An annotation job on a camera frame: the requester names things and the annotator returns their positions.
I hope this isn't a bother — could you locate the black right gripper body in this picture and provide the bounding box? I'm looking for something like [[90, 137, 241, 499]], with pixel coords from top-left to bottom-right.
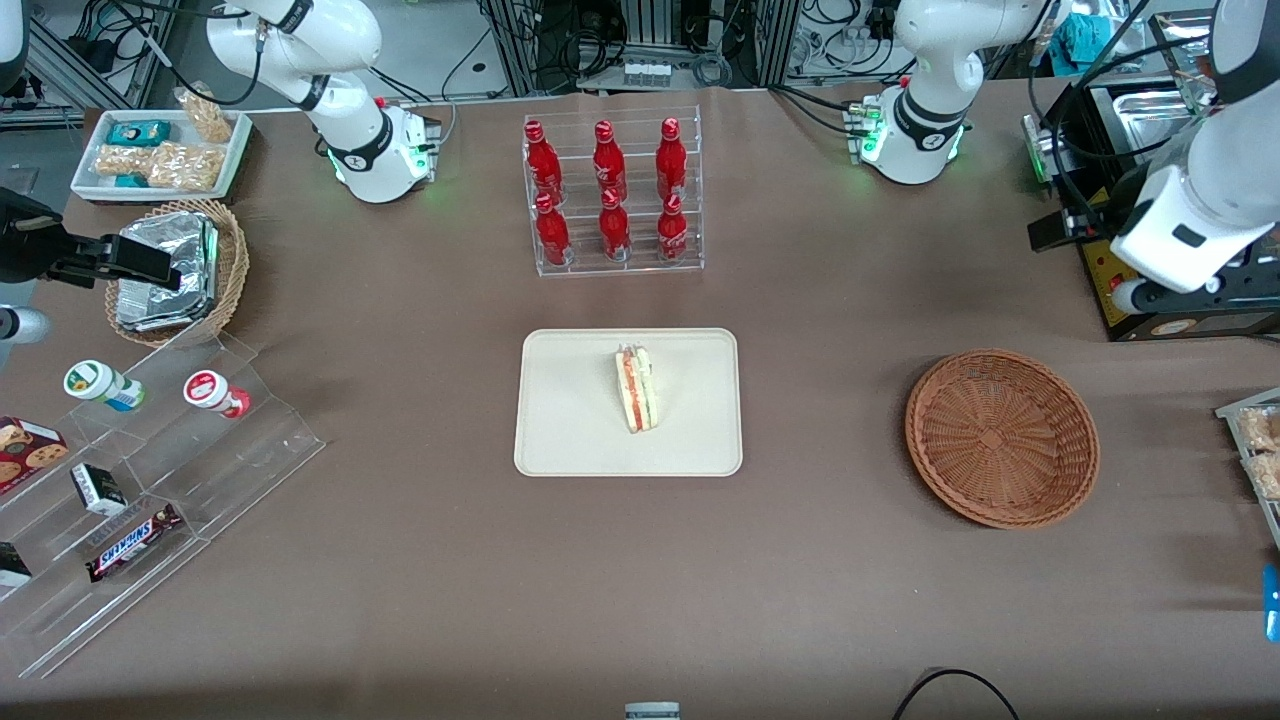
[[0, 190, 63, 283]]

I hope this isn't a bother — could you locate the triangle sandwich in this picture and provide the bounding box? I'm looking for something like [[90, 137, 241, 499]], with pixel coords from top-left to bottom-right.
[[614, 344, 662, 435]]

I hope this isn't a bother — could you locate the white rectangular snack tray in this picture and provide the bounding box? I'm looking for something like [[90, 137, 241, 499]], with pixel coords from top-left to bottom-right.
[[70, 108, 253, 204]]

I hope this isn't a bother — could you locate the tan wicker basket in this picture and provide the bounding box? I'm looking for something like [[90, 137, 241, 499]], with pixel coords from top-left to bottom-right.
[[105, 199, 250, 350]]

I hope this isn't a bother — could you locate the white tray with rim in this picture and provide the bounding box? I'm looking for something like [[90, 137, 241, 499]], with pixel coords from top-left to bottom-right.
[[1214, 388, 1280, 553]]

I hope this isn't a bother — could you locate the brown round wicker basket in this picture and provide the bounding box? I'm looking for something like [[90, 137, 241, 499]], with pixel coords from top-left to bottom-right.
[[905, 348, 1101, 530]]

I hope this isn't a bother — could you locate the cream plastic serving tray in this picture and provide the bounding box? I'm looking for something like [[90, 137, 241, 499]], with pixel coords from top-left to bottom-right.
[[514, 328, 744, 478]]

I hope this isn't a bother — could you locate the foil wrapped package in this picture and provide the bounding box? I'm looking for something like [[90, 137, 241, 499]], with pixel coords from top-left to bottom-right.
[[116, 212, 220, 334]]

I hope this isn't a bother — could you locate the black yellow control box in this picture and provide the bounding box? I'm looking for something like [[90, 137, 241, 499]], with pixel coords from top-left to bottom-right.
[[1030, 85, 1280, 344]]

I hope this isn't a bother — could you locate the clear bag of puffed snacks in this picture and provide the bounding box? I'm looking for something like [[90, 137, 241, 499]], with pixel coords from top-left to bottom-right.
[[175, 85, 234, 144], [148, 142, 227, 192], [95, 145, 153, 182]]

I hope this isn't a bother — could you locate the green lid yogurt cup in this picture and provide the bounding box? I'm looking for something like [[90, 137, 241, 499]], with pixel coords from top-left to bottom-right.
[[64, 360, 147, 413]]

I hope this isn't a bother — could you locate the red lid yogurt cup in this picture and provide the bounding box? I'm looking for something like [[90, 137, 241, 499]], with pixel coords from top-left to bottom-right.
[[183, 370, 252, 420]]

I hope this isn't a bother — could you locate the teal crumpled cloth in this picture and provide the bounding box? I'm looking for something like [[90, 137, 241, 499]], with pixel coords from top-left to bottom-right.
[[1058, 12, 1127, 63]]

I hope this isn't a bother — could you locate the red cookie box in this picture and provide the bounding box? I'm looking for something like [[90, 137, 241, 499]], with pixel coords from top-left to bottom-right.
[[0, 416, 70, 497]]

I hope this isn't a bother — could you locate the clear acrylic step shelf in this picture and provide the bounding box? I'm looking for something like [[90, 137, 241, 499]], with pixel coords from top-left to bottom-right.
[[0, 330, 327, 681]]

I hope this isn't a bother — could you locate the small black white box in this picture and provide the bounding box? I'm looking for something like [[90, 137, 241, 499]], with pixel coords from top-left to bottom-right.
[[70, 463, 129, 518]]

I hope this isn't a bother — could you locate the snickers chocolate bar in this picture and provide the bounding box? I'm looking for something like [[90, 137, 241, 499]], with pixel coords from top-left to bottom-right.
[[85, 503, 185, 584]]

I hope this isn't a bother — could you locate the red cola bottle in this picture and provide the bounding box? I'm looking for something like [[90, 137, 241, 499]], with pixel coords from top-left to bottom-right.
[[534, 193, 573, 268], [657, 193, 691, 264], [655, 117, 689, 201], [592, 120, 628, 201], [598, 188, 633, 263], [524, 120, 563, 206]]

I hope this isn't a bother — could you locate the clear acrylic bottle rack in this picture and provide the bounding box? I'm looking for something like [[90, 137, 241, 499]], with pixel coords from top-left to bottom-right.
[[522, 105, 705, 279]]

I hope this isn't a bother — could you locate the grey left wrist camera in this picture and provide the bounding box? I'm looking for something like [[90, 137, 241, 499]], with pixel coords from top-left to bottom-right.
[[1112, 268, 1280, 317]]

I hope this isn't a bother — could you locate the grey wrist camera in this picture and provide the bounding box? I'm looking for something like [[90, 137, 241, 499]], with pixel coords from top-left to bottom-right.
[[1112, 268, 1280, 317], [0, 305, 51, 346]]

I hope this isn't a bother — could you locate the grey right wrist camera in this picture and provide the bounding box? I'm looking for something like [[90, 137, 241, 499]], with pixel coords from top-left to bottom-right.
[[0, 305, 51, 346]]

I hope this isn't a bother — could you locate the black looped cable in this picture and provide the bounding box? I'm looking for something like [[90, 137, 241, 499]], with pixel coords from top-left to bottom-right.
[[892, 667, 1022, 720]]

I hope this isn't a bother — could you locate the aluminium frame rack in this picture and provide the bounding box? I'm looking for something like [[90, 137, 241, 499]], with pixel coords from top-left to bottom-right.
[[480, 0, 803, 94]]

